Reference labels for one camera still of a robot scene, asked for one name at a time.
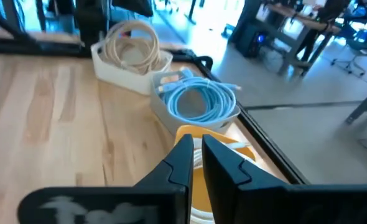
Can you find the beige coiled HDMI cable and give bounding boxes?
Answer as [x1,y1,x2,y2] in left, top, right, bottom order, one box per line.
[101,19,163,76]

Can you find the dark grey desk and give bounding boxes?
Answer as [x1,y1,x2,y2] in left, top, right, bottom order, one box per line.
[230,0,343,77]

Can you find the yellow plastic bin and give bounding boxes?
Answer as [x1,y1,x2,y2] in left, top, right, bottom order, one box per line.
[173,124,257,215]

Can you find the white plastic bin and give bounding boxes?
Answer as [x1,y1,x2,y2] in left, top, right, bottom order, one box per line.
[90,40,174,96]

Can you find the person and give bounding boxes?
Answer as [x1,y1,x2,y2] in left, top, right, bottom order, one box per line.
[295,0,352,71]

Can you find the black computer tower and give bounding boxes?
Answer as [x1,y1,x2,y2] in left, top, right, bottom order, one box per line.
[236,27,268,58]

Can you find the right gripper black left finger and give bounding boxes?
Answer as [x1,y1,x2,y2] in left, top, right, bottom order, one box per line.
[17,133,195,224]

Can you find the white HDMI cable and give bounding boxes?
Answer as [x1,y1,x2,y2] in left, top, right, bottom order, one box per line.
[190,138,253,224]

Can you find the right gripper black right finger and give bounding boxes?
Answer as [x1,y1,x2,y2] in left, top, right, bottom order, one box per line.
[201,133,367,224]

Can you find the grey plastic bin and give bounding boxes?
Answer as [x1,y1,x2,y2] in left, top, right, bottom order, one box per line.
[149,70,242,136]

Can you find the grey table leg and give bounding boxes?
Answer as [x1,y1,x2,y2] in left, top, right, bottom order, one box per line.
[345,83,367,125]

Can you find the office chair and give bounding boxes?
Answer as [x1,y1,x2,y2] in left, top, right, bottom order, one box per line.
[331,27,367,77]

